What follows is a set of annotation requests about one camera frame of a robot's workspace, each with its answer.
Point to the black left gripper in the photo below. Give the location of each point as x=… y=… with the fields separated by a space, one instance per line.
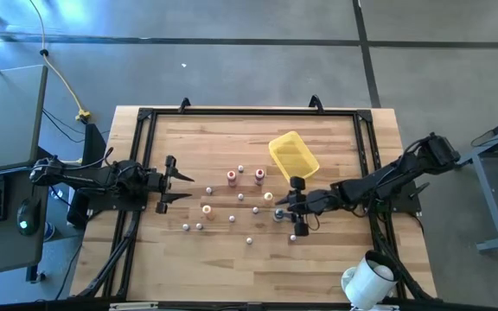
x=158 y=181

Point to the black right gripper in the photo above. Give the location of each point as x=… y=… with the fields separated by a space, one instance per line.
x=303 y=203

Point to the large green food coloring bottle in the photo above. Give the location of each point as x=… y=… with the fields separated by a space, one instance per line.
x=278 y=214

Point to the large yellow food coloring bottle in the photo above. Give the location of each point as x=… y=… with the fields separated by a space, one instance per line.
x=206 y=210
x=268 y=197

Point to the large red food coloring bottle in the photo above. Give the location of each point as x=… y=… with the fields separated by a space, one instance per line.
x=259 y=174

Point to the yellow translucent plastic bin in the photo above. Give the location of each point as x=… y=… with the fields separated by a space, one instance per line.
x=294 y=157

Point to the large orange food coloring bottle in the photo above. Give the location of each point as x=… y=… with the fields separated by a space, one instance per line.
x=231 y=175

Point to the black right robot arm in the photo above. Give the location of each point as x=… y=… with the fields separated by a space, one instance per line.
x=387 y=177

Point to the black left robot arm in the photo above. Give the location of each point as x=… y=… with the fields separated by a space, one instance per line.
x=84 y=176

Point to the black upright stand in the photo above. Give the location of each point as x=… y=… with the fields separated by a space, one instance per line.
x=93 y=144

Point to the black box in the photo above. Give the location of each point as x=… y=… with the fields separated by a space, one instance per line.
x=78 y=209

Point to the white mug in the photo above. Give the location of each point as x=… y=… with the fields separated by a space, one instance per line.
x=368 y=285

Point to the black computer mouse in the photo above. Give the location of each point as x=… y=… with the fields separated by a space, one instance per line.
x=27 y=213

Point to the grey desk panel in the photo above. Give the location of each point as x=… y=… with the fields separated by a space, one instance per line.
x=7 y=116

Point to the black aluminium table frame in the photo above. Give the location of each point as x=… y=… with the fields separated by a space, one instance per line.
x=253 y=112

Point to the grey metal table frame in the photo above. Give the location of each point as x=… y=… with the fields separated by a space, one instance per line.
x=492 y=207

